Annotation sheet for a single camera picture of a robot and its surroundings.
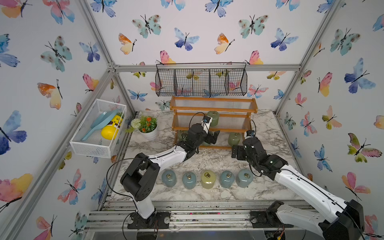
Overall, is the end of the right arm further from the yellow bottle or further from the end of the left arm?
the yellow bottle

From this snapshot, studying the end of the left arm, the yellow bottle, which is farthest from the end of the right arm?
the yellow bottle

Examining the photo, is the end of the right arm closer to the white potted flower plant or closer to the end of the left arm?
the end of the left arm
